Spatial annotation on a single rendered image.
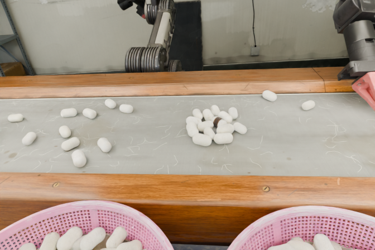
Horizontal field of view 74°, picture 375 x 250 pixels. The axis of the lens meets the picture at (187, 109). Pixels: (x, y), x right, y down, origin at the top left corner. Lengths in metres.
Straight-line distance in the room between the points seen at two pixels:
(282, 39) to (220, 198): 2.45
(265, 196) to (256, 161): 0.10
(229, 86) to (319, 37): 2.26
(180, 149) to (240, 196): 0.16
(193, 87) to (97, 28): 2.11
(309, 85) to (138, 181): 0.49
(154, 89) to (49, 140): 0.27
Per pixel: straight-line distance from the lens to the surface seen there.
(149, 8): 1.10
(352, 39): 0.67
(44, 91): 0.80
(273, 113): 0.58
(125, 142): 0.51
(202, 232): 0.40
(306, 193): 0.38
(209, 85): 0.65
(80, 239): 0.39
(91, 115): 0.60
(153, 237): 0.33
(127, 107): 0.59
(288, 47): 2.77
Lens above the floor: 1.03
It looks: 30 degrees down
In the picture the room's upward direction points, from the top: 4 degrees counter-clockwise
